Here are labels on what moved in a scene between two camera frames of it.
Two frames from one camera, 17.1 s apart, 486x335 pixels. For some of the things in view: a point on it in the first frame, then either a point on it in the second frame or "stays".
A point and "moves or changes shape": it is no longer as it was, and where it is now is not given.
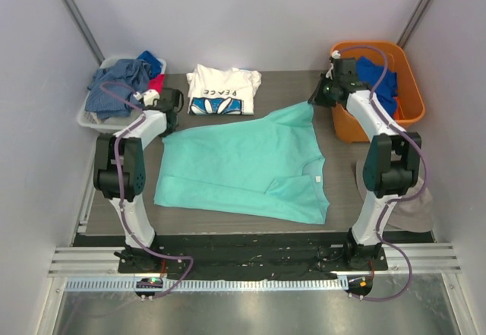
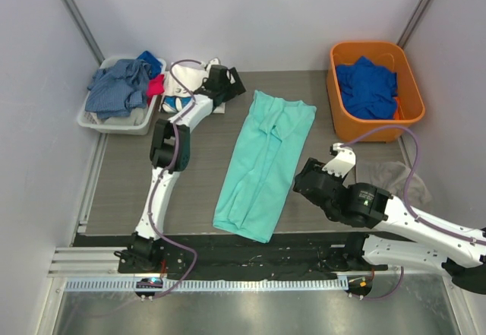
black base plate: x=257 y=257 stays
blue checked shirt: x=134 y=73 stays
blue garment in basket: x=154 y=64 stays
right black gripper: x=319 y=96 → x=304 y=179
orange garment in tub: x=399 y=113 stays
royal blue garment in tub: x=370 y=74 stays
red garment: x=157 y=83 stays
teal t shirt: x=268 y=165 moves or changes shape
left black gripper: x=171 y=123 → x=228 y=83
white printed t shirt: x=216 y=91 moves or changes shape
